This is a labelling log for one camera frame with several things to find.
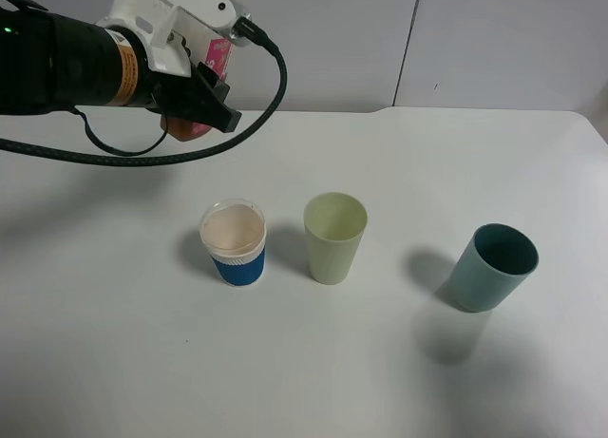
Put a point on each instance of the clear drink bottle pink label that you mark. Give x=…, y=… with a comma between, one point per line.
x=215, y=53

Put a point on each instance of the teal blue cup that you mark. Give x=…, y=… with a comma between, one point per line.
x=497, y=259

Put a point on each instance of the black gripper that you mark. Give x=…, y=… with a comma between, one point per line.
x=199, y=98

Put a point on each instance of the blue sleeved paper cup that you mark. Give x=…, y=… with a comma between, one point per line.
x=234, y=234

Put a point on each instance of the pale yellow cup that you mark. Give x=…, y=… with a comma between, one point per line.
x=334, y=225

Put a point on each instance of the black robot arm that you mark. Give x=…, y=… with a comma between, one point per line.
x=134, y=57

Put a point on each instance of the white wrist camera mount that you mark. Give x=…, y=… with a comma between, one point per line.
x=176, y=24

